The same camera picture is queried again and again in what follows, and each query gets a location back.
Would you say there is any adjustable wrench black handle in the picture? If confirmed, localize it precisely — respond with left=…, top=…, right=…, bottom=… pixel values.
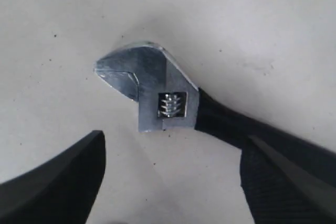
left=94, top=41, right=335, bottom=184

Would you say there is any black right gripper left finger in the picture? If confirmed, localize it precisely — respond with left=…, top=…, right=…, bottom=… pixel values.
left=1, top=130, right=106, bottom=223

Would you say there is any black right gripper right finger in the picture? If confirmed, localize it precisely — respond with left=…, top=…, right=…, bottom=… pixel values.
left=239, top=136, right=335, bottom=223

